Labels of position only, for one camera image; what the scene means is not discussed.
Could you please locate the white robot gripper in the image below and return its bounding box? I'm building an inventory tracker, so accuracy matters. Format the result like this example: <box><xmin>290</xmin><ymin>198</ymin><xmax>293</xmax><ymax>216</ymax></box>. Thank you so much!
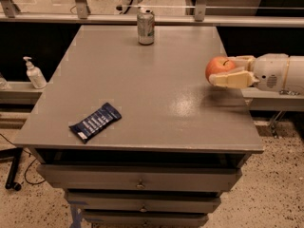
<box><xmin>209</xmin><ymin>53</ymin><xmax>289</xmax><ymax>92</ymax></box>

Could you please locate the red apple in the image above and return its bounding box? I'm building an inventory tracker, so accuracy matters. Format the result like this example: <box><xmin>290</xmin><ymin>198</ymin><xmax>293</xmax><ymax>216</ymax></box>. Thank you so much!
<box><xmin>205</xmin><ymin>56</ymin><xmax>236</xmax><ymax>81</ymax></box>

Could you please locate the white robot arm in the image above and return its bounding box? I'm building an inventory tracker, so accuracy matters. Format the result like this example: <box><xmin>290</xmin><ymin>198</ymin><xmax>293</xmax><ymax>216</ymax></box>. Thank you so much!
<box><xmin>205</xmin><ymin>53</ymin><xmax>304</xmax><ymax>95</ymax></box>

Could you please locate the blue rxbar blueberry wrapper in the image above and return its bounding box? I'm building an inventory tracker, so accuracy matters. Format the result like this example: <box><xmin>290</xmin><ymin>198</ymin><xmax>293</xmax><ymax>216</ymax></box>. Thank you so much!
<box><xmin>69</xmin><ymin>103</ymin><xmax>122</xmax><ymax>143</ymax></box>

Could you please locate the silver soda can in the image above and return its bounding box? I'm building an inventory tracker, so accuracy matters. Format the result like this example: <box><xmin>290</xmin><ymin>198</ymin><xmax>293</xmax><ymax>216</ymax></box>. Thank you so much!
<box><xmin>137</xmin><ymin>7</ymin><xmax>155</xmax><ymax>45</ymax></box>

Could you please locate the grey drawer cabinet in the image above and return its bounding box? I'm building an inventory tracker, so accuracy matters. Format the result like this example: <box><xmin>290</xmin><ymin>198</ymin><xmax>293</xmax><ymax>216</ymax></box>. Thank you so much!
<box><xmin>12</xmin><ymin>24</ymin><xmax>265</xmax><ymax>228</ymax></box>

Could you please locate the top grey drawer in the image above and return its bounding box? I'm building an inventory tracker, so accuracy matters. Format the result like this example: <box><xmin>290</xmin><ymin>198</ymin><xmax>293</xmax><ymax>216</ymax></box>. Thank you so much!
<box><xmin>37</xmin><ymin>164</ymin><xmax>241</xmax><ymax>192</ymax></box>

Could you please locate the grey drawer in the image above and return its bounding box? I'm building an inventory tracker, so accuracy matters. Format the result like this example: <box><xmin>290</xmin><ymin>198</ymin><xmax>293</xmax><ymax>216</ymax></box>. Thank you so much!
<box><xmin>83</xmin><ymin>210</ymin><xmax>208</xmax><ymax>227</ymax></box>
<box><xmin>66</xmin><ymin>192</ymin><xmax>220</xmax><ymax>213</ymax></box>
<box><xmin>37</xmin><ymin>164</ymin><xmax>241</xmax><ymax>192</ymax></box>

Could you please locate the white pump bottle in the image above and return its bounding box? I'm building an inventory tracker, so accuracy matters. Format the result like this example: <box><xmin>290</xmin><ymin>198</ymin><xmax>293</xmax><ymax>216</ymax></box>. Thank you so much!
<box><xmin>23</xmin><ymin>56</ymin><xmax>47</xmax><ymax>89</ymax></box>

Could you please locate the bottom grey drawer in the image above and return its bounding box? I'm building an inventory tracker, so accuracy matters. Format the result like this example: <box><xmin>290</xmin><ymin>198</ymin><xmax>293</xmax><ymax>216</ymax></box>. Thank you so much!
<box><xmin>83</xmin><ymin>210</ymin><xmax>208</xmax><ymax>227</ymax></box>

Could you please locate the middle grey drawer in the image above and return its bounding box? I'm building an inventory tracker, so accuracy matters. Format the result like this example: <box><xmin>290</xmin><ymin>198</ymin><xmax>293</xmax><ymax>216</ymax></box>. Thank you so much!
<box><xmin>66</xmin><ymin>192</ymin><xmax>220</xmax><ymax>213</ymax></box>

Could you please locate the black stand leg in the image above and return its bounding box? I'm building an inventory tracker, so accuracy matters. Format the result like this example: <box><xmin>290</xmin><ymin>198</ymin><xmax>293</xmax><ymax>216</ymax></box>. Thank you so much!
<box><xmin>0</xmin><ymin>148</ymin><xmax>22</xmax><ymax>191</ymax></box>

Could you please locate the metal railing frame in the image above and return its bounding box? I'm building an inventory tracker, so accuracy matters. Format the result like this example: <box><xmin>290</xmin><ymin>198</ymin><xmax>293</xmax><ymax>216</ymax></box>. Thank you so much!
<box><xmin>0</xmin><ymin>0</ymin><xmax>304</xmax><ymax>28</ymax></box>

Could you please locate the black floor cable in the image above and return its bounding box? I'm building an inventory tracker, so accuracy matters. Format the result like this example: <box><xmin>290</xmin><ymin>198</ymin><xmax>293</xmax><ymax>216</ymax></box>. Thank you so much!
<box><xmin>0</xmin><ymin>133</ymin><xmax>47</xmax><ymax>186</ymax></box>

